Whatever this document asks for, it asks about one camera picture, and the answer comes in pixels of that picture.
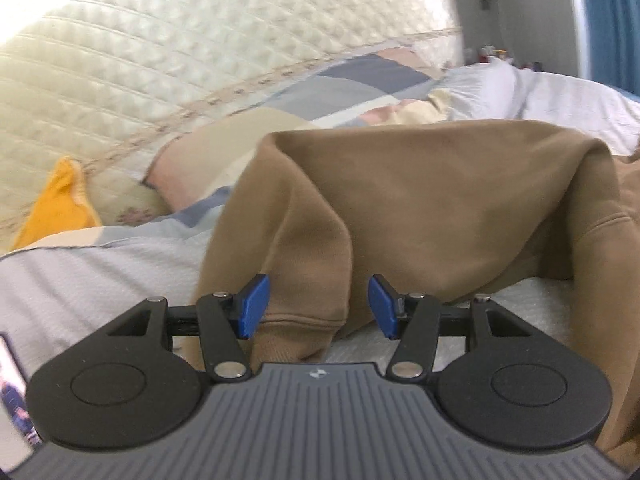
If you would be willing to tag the brown hoodie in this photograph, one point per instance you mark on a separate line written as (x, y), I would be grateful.
(425, 195)

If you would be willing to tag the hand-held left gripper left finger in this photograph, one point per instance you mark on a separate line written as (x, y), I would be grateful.
(253, 305)

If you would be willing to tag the white bed sheet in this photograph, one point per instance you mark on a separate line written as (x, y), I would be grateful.
(100, 285)

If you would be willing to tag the cream quilted headboard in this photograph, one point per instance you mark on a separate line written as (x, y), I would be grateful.
(165, 45)

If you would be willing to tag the blue curtain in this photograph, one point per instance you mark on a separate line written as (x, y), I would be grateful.
(612, 20)

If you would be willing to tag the smartphone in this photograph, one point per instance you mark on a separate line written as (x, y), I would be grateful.
(15, 390)

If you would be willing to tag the white duvet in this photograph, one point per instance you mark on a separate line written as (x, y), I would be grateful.
(540, 95)

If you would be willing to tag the patchwork pillow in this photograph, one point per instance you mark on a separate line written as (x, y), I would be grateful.
(320, 95)

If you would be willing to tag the yellow cloth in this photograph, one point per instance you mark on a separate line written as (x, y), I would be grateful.
(60, 205)

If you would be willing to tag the row of small bedside bottles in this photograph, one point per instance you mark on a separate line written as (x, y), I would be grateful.
(492, 55)

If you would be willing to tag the wall switch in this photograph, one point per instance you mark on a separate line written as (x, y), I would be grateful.
(485, 1)

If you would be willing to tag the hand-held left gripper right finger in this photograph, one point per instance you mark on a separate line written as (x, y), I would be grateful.
(383, 305)

